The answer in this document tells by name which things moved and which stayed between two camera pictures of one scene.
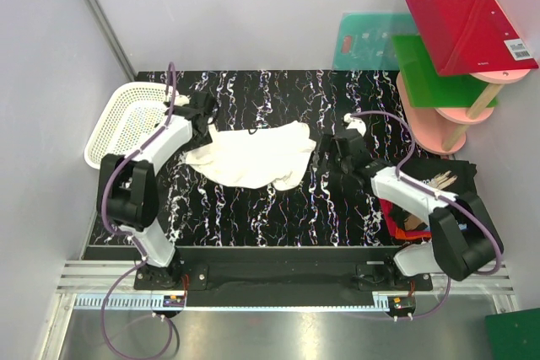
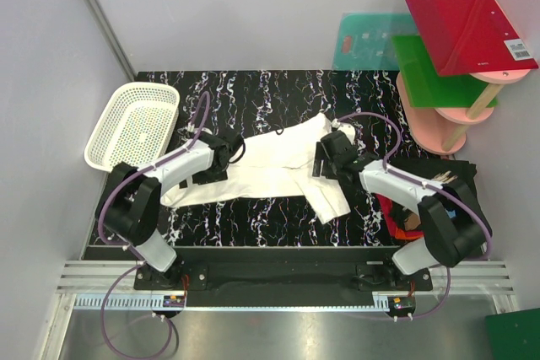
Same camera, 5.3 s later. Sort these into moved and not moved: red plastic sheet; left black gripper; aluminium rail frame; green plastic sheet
Moved: left black gripper
Not moved: aluminium rail frame; green plastic sheet; red plastic sheet
